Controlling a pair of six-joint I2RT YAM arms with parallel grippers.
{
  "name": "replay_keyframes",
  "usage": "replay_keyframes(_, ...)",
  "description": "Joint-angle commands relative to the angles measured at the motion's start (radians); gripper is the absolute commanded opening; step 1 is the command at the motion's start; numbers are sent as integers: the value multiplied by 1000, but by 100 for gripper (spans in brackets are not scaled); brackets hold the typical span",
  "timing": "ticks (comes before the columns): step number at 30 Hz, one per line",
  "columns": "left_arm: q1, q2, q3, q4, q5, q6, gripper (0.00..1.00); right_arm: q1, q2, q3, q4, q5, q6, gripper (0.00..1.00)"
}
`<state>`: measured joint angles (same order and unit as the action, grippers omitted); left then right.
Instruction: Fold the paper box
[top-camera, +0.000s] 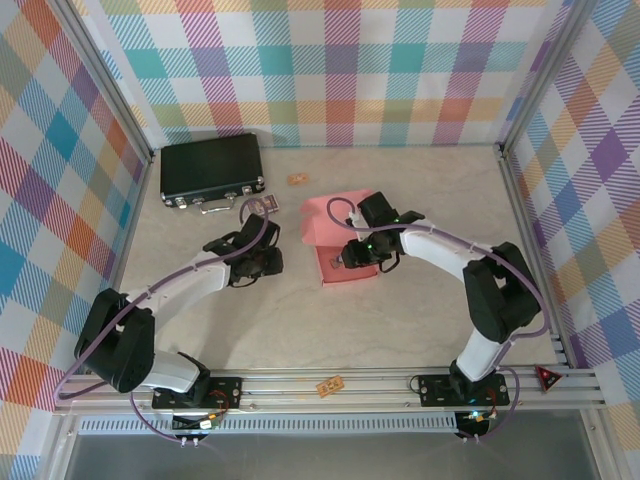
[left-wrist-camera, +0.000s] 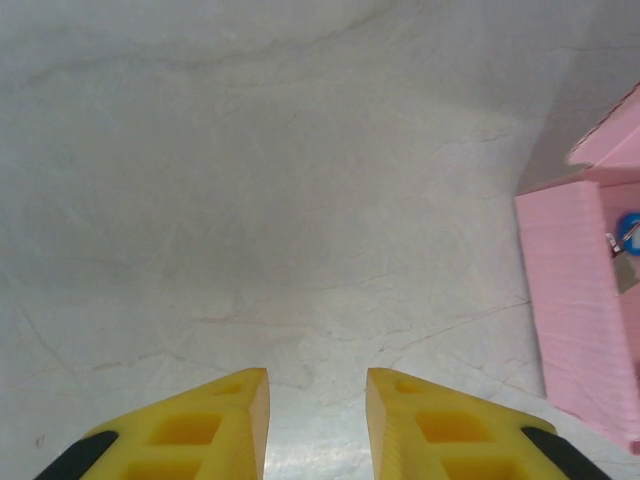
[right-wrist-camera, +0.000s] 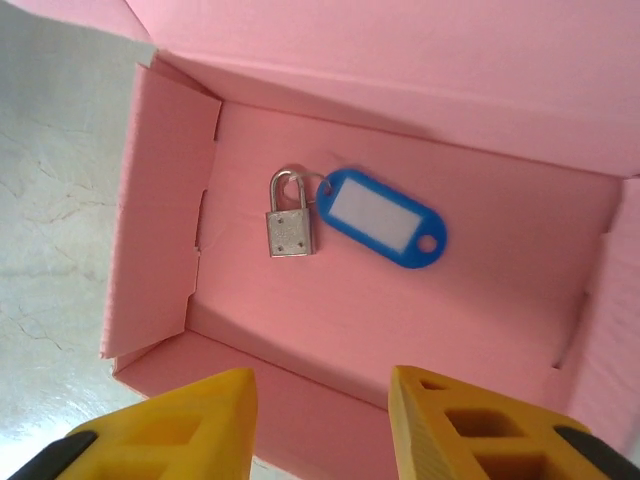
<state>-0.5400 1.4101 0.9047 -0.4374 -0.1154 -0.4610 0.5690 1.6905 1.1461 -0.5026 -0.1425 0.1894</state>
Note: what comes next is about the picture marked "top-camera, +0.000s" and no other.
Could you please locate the pink paper box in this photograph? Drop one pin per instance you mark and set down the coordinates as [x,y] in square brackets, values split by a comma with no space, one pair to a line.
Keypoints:
[320,220]

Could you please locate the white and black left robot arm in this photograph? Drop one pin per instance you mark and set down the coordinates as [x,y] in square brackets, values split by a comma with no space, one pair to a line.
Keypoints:
[170,372]

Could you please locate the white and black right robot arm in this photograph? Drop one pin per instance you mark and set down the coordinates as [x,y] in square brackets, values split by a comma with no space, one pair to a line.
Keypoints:
[477,357]

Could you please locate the small purple printed card box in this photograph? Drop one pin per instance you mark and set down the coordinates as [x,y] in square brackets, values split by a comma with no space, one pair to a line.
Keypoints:
[267,204]

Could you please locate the small orange tag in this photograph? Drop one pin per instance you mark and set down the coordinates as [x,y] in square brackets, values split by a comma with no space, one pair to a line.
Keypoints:
[297,178]

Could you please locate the black briefcase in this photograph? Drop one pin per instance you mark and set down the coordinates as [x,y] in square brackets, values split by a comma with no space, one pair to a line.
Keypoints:
[210,167]

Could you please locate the orange printed tag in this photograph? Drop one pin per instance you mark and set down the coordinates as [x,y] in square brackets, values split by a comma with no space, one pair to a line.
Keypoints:
[329,387]

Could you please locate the black power connector board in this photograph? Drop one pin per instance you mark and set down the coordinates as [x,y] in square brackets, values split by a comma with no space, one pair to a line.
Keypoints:
[200,424]
[472,419]

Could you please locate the grey metal panel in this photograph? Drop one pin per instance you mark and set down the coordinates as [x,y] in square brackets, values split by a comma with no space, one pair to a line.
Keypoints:
[325,457]

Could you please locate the red triangle sign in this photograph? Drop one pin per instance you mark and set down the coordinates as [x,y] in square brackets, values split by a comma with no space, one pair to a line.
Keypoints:
[548,377]

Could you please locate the aluminium side rail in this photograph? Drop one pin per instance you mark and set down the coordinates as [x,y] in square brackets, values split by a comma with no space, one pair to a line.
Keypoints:
[525,225]
[131,225]

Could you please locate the aluminium frame rail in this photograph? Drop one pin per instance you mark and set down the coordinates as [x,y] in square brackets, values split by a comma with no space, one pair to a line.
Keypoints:
[290,392]

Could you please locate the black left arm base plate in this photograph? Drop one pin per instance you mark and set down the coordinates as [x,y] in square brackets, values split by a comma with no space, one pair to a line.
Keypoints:
[227,387]

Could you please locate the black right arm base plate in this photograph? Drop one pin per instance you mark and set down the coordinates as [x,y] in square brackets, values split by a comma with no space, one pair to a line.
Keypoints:
[430,387]

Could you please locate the aluminium frame post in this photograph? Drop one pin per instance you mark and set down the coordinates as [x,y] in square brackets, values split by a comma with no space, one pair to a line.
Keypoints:
[106,75]
[545,75]

